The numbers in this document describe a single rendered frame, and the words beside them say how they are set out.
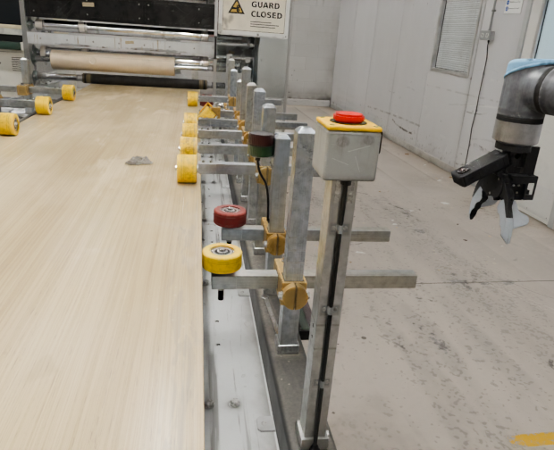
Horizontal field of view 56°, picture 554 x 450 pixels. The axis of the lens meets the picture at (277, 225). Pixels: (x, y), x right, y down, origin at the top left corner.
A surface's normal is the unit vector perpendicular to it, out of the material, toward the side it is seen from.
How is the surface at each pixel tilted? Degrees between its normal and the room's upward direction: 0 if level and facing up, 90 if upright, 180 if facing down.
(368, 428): 0
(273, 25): 90
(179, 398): 0
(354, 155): 90
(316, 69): 90
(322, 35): 90
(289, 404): 0
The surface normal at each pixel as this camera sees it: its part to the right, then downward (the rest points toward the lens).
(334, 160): 0.14, 0.36
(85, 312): 0.07, -0.94
